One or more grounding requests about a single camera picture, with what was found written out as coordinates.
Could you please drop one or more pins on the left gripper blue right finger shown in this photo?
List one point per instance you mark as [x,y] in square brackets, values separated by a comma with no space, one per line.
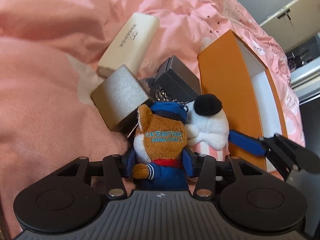
[189,161]

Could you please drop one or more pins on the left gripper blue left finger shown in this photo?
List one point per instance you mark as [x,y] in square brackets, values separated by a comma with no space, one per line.
[129,161]

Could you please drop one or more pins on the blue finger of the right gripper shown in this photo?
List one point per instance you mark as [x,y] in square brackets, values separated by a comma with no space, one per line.
[252,145]

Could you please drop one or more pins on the white dog plush black ear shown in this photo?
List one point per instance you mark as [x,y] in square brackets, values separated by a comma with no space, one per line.
[207,127]

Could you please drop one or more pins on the brown fox plush keychain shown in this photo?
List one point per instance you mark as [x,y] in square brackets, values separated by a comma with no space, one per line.
[159,141]

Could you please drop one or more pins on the orange cardboard box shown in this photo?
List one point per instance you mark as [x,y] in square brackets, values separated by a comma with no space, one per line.
[234,73]

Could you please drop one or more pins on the gold box with grey top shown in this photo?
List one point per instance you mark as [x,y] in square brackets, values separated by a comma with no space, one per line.
[117,99]

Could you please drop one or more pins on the dark grey small box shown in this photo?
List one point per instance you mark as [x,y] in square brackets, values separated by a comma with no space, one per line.
[176,81]

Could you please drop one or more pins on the cream rectangular box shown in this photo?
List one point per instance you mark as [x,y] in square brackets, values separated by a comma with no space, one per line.
[130,45]

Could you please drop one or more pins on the cream wardrobe door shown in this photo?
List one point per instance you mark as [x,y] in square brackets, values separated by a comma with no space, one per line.
[294,23]

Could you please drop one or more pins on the pink patterned bed quilt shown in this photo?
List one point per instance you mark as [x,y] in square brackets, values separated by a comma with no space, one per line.
[49,56]

